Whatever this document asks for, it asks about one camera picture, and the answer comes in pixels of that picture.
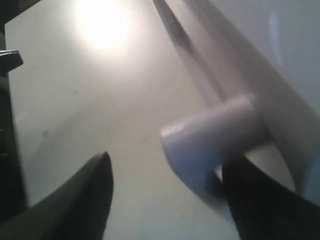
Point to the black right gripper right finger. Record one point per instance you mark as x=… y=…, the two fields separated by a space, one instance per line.
x=263 y=209

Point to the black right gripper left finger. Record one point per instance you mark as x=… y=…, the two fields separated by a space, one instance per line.
x=77 y=210

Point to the white microwave door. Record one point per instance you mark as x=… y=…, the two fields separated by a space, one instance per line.
x=254 y=111

